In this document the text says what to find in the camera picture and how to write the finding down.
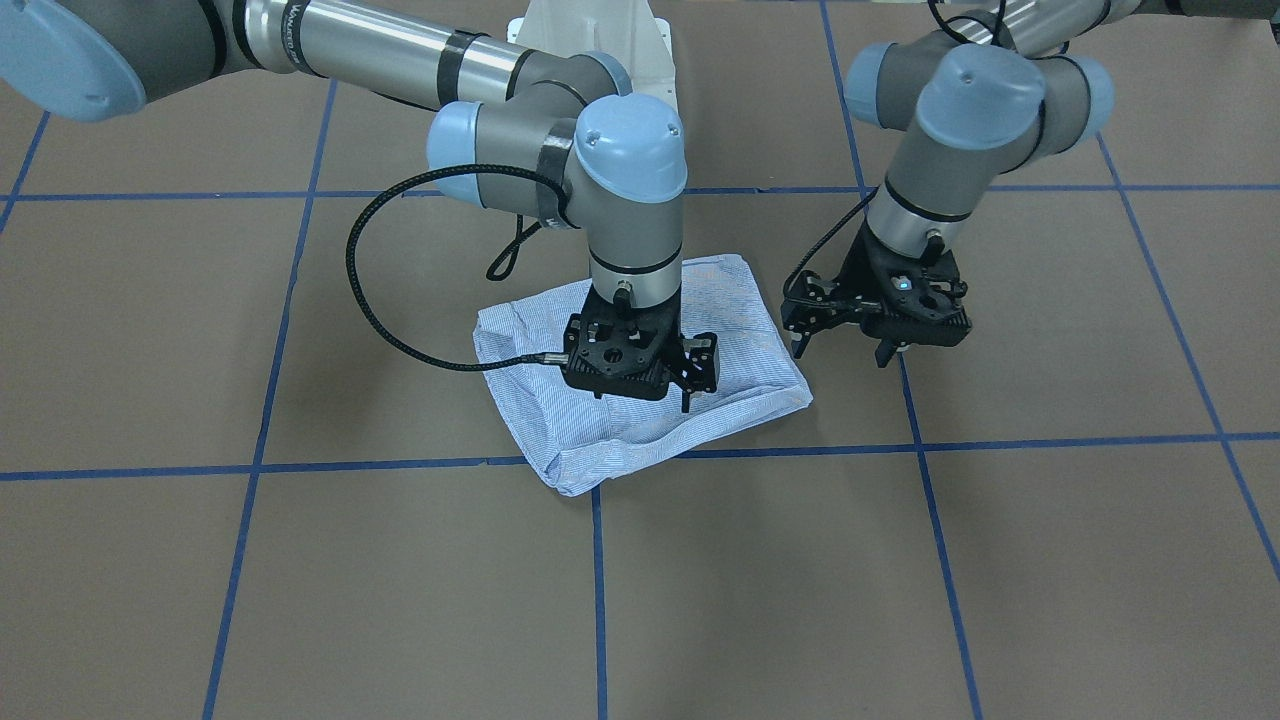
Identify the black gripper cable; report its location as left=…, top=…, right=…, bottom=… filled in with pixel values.
left=782, top=190, right=881, bottom=301
left=346, top=165, right=571, bottom=373

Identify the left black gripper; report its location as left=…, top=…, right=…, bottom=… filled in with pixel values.
left=780, top=224, right=906, bottom=369

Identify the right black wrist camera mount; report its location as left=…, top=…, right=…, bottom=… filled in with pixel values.
left=561, top=313, right=676, bottom=401

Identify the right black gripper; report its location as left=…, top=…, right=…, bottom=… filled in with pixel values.
left=582, top=290, right=719, bottom=414

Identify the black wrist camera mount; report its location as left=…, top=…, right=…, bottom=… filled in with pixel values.
left=867, top=233, right=973, bottom=348
left=561, top=313, right=676, bottom=401

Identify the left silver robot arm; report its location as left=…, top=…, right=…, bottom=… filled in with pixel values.
left=780, top=1, right=1277, bottom=366

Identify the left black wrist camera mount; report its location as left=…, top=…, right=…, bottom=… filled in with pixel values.
left=867, top=233, right=973, bottom=348

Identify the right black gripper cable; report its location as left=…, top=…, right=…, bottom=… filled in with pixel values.
left=346, top=165, right=571, bottom=373

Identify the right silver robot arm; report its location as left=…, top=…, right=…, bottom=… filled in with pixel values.
left=3, top=1, right=719, bottom=405

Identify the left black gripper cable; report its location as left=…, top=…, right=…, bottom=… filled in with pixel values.
left=782, top=190, right=881, bottom=301

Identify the light blue striped shirt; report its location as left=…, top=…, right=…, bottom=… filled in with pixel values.
left=474, top=254, right=812, bottom=497

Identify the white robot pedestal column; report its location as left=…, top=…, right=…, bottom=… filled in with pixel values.
left=506, top=1, right=678, bottom=111

